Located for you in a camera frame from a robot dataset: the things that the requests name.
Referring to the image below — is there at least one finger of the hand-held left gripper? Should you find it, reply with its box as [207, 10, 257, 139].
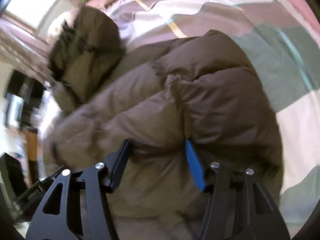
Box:
[14, 174, 60, 205]

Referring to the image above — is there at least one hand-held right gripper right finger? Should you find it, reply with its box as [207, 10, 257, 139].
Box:
[185, 139, 292, 240]

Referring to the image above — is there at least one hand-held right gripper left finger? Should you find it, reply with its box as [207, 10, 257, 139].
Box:
[25, 139, 131, 240]

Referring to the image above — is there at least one brown down jacket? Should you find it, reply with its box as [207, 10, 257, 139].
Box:
[42, 5, 284, 240]

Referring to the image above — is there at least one yellow wooden cabinet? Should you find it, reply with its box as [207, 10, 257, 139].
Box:
[22, 129, 43, 184]

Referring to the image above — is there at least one black desk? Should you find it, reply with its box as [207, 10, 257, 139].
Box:
[5, 76, 49, 132]

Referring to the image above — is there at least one pink floral curtain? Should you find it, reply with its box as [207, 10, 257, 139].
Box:
[0, 6, 84, 85]

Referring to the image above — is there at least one patterned bed sheet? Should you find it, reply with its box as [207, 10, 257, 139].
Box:
[85, 0, 320, 228]

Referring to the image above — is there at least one window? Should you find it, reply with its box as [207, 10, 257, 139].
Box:
[4, 0, 85, 32]

